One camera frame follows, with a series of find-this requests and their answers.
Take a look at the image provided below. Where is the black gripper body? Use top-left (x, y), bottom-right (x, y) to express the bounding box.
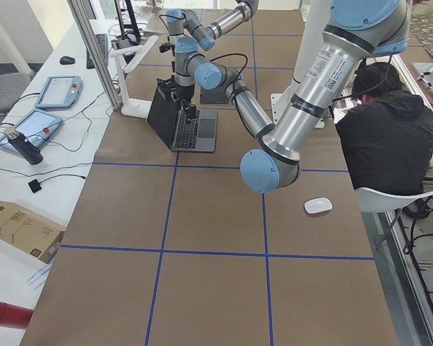
top-left (171, 81), bottom-right (197, 115)

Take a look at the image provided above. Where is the grey laptop computer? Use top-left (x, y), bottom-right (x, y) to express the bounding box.
top-left (147, 79), bottom-right (217, 153)

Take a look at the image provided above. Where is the white wireless mouse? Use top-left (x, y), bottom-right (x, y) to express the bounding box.
top-left (304, 197), bottom-right (333, 215)

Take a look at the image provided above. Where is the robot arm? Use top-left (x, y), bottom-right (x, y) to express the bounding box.
top-left (162, 0), bottom-right (259, 51)
top-left (167, 1), bottom-right (412, 193)

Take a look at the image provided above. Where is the white desk lamp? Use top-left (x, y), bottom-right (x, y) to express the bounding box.
top-left (110, 35), bottom-right (158, 119)

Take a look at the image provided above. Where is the black computer mouse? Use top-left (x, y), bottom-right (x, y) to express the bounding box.
top-left (59, 56), bottom-right (75, 65)

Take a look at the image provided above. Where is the black keyboard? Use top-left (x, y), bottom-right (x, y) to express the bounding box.
top-left (86, 33), bottom-right (110, 70)

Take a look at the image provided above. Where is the upper blue teach pendant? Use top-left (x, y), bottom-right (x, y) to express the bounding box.
top-left (35, 76), bottom-right (83, 110)

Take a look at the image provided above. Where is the blue teach pendant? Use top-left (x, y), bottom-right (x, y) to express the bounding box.
top-left (35, 76), bottom-right (83, 110)
top-left (14, 109), bottom-right (63, 148)

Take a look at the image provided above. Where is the lower blue teach pendant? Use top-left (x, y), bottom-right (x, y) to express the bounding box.
top-left (14, 109), bottom-right (63, 148)

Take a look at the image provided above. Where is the black water bottle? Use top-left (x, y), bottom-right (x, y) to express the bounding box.
top-left (4, 127), bottom-right (43, 165)

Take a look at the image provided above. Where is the small black square device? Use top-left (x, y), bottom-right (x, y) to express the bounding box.
top-left (27, 179), bottom-right (42, 193)

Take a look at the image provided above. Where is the cardboard box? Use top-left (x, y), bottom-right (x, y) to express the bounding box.
top-left (0, 201), bottom-right (66, 264)

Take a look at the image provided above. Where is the seated person in black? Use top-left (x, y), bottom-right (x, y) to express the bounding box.
top-left (335, 61), bottom-right (433, 198)

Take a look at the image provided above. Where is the white chair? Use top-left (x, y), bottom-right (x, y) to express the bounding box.
top-left (354, 187), bottom-right (433, 213)

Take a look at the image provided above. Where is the red cylinder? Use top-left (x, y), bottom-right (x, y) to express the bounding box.
top-left (0, 301), bottom-right (34, 329)

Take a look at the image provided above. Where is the aluminium frame post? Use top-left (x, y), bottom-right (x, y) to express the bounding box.
top-left (67, 0), bottom-right (121, 110)

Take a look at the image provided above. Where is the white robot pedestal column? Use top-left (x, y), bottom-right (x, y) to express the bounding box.
top-left (271, 1), bottom-right (331, 125)

